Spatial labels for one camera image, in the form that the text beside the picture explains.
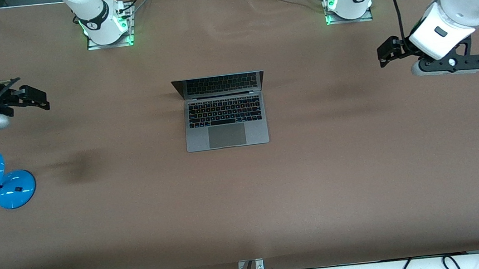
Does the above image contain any grey laptop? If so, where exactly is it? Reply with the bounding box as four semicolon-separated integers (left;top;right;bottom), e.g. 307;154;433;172
171;70;273;155

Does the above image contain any brown table cover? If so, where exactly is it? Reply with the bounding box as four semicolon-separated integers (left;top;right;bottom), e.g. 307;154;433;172
0;0;479;269

